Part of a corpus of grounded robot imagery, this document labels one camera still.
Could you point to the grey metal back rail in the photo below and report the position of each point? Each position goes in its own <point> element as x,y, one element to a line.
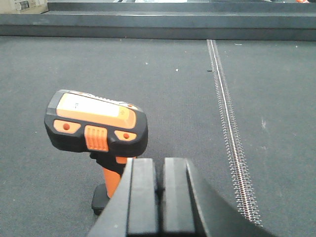
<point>192,20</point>

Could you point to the orange black barcode scanner gun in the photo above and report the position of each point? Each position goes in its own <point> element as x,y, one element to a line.
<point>110,131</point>

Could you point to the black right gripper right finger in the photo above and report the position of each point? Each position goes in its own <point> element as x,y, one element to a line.
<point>192,208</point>

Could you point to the large stacked cardboard box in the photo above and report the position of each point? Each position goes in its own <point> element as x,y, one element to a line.
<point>23,6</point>

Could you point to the dark grey conveyor belt mat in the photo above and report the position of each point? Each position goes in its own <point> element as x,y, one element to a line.
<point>45,192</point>

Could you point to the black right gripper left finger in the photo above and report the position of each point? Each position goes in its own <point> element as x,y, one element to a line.
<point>133,209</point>

